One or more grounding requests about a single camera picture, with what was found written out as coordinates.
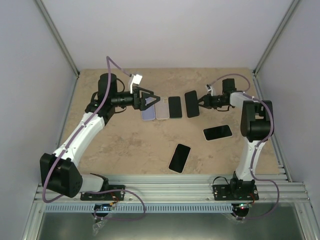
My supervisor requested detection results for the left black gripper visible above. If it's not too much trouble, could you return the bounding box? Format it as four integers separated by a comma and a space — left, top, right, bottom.
111, 86, 161, 112

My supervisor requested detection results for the white phone case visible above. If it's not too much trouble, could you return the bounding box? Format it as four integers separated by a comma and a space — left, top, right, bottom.
155, 97, 170, 120

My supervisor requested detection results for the lavender phone case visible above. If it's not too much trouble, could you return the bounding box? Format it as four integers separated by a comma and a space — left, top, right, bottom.
141, 105, 156, 121

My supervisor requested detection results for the blue phone black screen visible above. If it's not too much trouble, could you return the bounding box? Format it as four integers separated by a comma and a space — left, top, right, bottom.
168, 96, 182, 119

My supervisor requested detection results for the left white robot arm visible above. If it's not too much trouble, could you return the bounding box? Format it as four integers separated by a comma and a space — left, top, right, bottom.
39, 73, 161, 200

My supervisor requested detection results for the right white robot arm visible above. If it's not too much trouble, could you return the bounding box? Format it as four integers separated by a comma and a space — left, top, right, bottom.
198, 78, 274, 201

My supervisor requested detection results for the right controller board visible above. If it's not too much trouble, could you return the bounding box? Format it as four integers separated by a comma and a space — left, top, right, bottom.
234, 202, 253, 214

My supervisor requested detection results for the controller board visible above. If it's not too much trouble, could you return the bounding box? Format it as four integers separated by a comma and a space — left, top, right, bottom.
234, 202, 253, 214
93, 202, 117, 212

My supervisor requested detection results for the left controller board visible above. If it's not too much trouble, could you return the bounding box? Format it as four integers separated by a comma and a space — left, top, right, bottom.
93, 202, 117, 212

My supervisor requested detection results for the clear plastic bag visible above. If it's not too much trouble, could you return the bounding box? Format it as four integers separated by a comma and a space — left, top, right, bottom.
92, 218, 105, 236

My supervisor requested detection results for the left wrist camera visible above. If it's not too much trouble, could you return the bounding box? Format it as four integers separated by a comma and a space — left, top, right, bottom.
128, 74, 143, 94

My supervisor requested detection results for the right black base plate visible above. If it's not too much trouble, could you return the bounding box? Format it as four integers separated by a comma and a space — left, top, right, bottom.
212, 184, 260, 201

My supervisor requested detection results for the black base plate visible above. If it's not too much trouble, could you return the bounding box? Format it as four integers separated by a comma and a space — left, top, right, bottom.
212, 184, 260, 201
80, 185, 126, 202

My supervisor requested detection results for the right aluminium corner post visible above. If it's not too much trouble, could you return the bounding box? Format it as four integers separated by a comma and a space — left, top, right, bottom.
252, 0, 302, 77

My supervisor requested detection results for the aluminium corner post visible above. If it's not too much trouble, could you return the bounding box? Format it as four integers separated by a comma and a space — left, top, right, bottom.
252, 0, 302, 77
33, 0, 80, 78

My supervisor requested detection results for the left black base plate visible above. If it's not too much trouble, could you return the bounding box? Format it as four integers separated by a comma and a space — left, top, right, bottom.
80, 185, 126, 202

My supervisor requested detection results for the left aluminium corner post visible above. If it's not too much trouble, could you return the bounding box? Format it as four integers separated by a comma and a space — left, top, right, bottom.
33, 0, 80, 78

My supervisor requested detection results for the aluminium rail frame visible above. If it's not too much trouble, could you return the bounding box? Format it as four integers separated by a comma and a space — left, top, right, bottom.
33, 72, 312, 204

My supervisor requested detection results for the slotted cable duct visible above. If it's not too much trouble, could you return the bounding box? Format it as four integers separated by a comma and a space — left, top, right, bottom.
44, 203, 233, 214

